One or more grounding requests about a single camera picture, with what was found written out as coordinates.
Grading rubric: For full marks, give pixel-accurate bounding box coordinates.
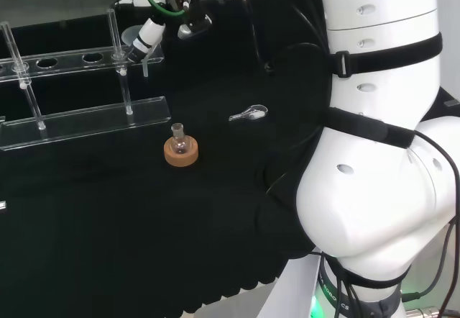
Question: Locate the black bench cloth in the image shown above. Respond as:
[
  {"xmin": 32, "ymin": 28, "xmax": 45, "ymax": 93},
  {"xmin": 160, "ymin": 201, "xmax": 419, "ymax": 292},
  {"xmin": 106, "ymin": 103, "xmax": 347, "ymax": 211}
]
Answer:
[{"xmin": 0, "ymin": 0, "xmax": 334, "ymax": 315}]

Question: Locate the translucent plastic funnel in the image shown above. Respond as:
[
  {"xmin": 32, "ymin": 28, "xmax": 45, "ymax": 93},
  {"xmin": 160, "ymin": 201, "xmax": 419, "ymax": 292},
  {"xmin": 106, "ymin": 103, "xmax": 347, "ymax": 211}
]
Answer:
[{"xmin": 121, "ymin": 25, "xmax": 160, "ymax": 78}]

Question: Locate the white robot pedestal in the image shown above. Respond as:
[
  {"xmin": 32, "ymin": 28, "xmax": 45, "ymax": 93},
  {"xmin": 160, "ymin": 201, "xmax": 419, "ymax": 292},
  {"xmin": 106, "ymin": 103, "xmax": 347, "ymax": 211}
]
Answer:
[{"xmin": 257, "ymin": 249, "xmax": 323, "ymax": 318}]

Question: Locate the clear acrylic funnel stand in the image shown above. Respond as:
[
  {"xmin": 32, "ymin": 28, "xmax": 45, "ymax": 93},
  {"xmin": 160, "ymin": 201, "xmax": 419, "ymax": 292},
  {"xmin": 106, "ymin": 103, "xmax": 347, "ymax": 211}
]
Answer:
[{"xmin": 0, "ymin": 8, "xmax": 171, "ymax": 153}]

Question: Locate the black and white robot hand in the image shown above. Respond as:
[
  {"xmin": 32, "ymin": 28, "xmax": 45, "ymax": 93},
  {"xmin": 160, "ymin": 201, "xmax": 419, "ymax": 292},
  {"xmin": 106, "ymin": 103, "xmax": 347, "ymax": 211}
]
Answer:
[{"xmin": 116, "ymin": 0, "xmax": 224, "ymax": 63}]

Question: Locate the glass weighing funnel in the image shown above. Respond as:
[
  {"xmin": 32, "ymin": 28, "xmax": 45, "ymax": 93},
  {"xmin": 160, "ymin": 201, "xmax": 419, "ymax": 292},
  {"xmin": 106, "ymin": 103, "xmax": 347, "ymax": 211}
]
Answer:
[{"xmin": 229, "ymin": 104, "xmax": 269, "ymax": 122}]

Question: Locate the small round-bottom glass flask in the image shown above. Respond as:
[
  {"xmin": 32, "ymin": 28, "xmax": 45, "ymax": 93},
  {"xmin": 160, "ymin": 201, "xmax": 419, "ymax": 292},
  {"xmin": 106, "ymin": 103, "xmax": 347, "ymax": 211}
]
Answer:
[{"xmin": 170, "ymin": 122, "xmax": 189, "ymax": 155}]

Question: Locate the cork ring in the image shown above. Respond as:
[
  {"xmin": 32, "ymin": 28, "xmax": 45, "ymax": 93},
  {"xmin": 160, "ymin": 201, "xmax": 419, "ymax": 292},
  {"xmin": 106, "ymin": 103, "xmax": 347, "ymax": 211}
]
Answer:
[{"xmin": 163, "ymin": 136, "xmax": 200, "ymax": 168}]

